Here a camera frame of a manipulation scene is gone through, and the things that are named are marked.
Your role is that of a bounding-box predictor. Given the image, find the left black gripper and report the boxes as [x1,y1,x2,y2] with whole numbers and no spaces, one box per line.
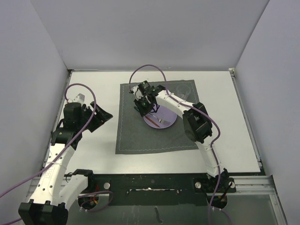
[77,102,112,132]

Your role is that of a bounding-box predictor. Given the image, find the yellow green knife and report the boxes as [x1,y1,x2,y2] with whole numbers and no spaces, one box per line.
[134,106,160,128]

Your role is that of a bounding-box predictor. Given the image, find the purple plastic plate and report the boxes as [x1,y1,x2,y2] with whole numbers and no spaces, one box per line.
[143,106,177,129]

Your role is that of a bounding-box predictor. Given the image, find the grey cloth placemat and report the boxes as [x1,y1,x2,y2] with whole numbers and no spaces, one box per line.
[115,83,197,155]

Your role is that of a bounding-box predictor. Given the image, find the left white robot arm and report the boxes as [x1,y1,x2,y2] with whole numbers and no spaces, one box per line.
[18,102,113,225]

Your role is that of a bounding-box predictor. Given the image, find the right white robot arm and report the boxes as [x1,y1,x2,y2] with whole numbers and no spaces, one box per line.
[129,85,225,192]

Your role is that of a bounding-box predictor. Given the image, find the ornate silver fork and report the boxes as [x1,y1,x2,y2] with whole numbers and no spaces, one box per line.
[151,114,171,125]

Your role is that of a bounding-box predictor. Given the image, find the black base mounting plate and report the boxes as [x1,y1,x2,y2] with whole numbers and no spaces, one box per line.
[77,172,236,209]

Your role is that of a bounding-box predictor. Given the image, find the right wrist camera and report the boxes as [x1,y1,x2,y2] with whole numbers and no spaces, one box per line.
[129,81,154,98]

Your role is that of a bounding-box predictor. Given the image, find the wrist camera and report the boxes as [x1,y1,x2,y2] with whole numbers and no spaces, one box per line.
[129,81,154,98]
[67,93,85,105]

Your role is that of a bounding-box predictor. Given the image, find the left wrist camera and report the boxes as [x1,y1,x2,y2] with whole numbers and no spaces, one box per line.
[67,93,85,105]

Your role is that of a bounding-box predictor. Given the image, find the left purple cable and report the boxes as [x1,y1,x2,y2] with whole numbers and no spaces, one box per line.
[0,83,114,221]

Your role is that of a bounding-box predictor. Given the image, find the purple cable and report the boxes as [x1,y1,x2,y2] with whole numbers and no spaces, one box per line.
[0,83,114,221]
[128,64,233,225]

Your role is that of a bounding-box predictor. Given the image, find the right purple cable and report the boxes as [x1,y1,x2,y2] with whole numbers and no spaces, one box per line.
[128,64,233,225]

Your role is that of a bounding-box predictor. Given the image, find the aluminium frame rail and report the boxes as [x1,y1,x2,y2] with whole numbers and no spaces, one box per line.
[19,173,287,225]

